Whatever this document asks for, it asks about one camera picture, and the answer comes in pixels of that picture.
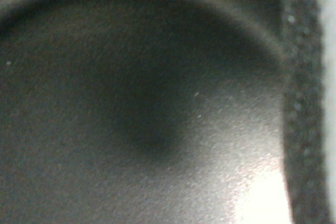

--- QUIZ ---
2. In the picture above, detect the black frying pan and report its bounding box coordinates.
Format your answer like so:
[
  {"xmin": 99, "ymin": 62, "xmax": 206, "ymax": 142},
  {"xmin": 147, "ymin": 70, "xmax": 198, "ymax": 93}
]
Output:
[{"xmin": 1, "ymin": 0, "xmax": 292, "ymax": 223}]

